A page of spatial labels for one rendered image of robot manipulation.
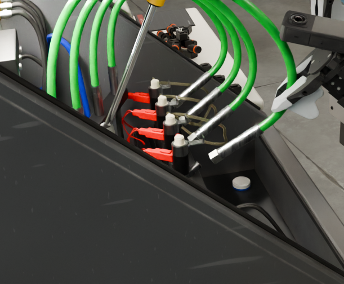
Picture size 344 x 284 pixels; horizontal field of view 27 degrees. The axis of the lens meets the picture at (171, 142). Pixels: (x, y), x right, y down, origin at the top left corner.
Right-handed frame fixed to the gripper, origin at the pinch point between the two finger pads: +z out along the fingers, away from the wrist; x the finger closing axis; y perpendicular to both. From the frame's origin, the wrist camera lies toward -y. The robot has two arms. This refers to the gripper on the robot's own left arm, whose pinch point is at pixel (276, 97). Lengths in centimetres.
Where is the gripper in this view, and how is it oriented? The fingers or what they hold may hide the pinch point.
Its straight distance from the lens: 109.0
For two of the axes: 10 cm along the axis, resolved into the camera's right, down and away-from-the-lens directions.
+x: 2.9, -6.6, 6.9
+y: 7.8, 5.8, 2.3
